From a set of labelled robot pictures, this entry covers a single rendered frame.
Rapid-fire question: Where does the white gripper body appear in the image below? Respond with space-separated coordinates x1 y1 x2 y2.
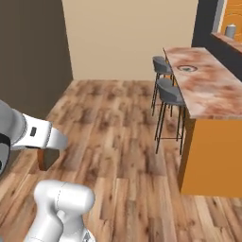
46 127 69 151

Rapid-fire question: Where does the orange dining counter marble top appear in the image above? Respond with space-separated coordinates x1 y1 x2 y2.
163 46 242 199

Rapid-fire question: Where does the dark kitchen counter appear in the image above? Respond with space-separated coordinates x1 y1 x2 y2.
210 31 242 74

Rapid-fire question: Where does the dark grey brown-edged panel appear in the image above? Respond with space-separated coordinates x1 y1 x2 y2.
37 147 61 172

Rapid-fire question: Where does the grey bar stool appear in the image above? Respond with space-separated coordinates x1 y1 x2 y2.
151 55 174 117
153 78 187 156

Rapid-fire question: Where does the grey canister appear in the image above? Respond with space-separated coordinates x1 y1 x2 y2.
224 24 237 40

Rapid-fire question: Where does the orange wall cupboard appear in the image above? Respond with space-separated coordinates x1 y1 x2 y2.
219 0 242 36

